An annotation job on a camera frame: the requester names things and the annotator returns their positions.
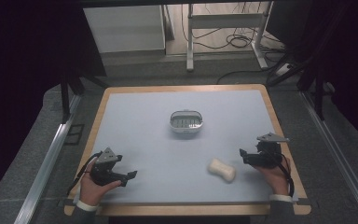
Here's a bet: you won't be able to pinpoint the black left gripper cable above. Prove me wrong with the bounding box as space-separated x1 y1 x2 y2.
66 150 103 196

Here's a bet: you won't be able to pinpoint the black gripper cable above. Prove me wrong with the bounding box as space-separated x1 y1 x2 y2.
66 150 103 196
269 151 295 198

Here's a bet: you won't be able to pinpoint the black floor cables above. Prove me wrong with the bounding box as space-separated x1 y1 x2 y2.
181 1 293 86

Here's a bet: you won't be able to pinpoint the black metal stand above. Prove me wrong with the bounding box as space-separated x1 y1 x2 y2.
59 71 110 125
266 46 337 121

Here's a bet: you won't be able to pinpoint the person's left hand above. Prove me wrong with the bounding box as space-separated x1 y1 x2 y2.
79 160 123 207

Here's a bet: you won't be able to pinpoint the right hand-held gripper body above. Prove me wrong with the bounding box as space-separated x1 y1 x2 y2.
243 132 291 170

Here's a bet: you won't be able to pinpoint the white soap bar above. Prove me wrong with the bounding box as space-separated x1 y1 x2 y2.
207 158 237 184

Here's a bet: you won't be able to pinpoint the white metal stand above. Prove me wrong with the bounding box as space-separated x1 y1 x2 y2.
186 1 274 73

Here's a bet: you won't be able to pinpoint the aluminium rail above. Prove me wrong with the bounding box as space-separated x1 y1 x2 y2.
14 94 82 224
299 91 358 224

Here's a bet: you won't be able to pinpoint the white cabinet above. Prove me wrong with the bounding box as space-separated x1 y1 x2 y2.
83 5 167 54

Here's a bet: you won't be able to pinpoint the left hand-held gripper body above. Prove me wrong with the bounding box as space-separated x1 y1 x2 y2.
89 147 124 187

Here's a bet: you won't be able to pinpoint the person's right hand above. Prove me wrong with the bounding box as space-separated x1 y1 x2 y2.
255 155 293 197

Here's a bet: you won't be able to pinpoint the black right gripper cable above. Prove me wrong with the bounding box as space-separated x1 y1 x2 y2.
269 151 295 198

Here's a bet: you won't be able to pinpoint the small metal basket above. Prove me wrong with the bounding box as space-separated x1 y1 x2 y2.
169 109 204 134

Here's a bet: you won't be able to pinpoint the white power strip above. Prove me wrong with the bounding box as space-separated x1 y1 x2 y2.
275 63 293 77

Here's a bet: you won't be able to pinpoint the wooden-framed white work board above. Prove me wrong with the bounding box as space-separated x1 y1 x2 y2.
88 89 299 205

